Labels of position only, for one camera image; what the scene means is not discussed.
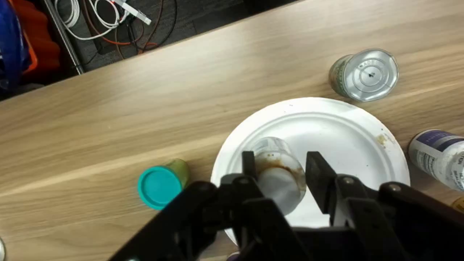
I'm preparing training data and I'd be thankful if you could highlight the white cable coil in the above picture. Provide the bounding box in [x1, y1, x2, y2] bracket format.
[52, 0, 154, 45]

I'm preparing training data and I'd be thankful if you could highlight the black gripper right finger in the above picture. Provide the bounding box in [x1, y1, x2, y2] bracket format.
[305, 151, 409, 261]

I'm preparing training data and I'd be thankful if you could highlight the teal lid green tub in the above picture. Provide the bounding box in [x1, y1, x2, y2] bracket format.
[136, 159, 190, 210]

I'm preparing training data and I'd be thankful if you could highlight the white blue label bottle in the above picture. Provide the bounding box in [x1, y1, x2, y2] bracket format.
[409, 130, 464, 191]

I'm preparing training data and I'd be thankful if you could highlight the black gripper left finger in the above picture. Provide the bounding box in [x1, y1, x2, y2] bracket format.
[219, 151, 310, 261]

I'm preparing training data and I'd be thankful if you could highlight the green label tin can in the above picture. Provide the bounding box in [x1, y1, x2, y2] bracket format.
[329, 49, 399, 101]

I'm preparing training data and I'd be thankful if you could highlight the white paper plate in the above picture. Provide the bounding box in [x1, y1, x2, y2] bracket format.
[210, 96, 412, 246]

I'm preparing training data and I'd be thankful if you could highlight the green label supplement bottle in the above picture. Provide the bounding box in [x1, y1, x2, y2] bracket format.
[250, 136, 306, 215]

